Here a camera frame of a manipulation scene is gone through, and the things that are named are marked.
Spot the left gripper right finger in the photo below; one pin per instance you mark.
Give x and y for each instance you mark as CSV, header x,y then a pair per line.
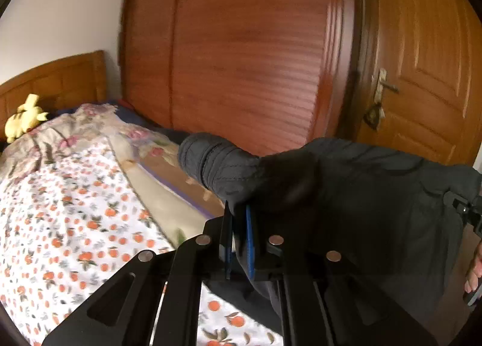
x,y
257,253

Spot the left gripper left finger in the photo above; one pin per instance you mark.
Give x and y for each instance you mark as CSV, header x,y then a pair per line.
x,y
220,247

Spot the black jacket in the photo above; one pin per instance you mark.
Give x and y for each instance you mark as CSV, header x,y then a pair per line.
x,y
360,242

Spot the person's right hand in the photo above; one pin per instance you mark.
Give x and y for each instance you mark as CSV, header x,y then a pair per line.
x,y
474,273

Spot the floral quilt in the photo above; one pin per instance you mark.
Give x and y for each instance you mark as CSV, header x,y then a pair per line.
x,y
101,168

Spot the wooden door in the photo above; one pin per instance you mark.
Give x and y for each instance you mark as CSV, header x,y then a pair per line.
x,y
431,50

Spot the orange print bed sheet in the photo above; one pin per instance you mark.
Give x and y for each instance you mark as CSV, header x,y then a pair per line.
x,y
43,279

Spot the wooden louvred wardrobe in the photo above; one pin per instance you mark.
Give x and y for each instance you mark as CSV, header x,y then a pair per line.
x,y
269,75

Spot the wooden headboard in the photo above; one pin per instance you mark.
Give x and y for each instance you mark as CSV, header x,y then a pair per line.
x,y
61,84

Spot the yellow plush toy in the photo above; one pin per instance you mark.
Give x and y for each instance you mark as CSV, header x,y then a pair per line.
x,y
28,116

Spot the metal door handle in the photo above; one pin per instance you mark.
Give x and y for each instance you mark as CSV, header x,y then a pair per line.
x,y
375,113

